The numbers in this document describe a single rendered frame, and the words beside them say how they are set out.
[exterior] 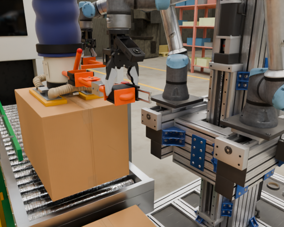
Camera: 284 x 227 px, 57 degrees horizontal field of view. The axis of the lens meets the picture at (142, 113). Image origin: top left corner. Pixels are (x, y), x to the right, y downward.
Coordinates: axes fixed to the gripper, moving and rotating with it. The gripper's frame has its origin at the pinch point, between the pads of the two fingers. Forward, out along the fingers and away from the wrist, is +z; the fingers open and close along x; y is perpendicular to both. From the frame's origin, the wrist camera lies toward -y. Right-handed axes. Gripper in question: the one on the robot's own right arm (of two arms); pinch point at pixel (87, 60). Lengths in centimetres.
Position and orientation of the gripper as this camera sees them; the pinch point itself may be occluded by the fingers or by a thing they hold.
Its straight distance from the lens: 178.8
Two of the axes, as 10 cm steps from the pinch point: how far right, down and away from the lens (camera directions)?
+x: 8.3, -1.9, 5.3
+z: -0.1, 9.4, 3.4
